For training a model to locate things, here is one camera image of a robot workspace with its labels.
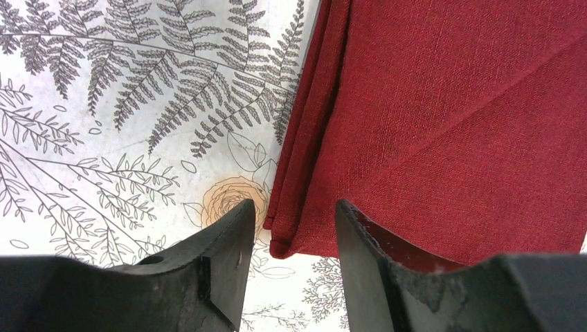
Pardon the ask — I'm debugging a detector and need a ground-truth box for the dark red cloth napkin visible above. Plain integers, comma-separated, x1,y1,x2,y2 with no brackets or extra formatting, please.
264,1,586,264

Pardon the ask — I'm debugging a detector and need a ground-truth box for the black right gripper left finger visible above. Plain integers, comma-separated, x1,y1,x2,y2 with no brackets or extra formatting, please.
1,199,255,331

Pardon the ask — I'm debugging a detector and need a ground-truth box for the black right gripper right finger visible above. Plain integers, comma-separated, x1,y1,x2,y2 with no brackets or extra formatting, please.
335,200,586,331

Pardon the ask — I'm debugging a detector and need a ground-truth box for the floral patterned tablecloth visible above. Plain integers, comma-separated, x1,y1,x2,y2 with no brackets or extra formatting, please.
0,0,587,332

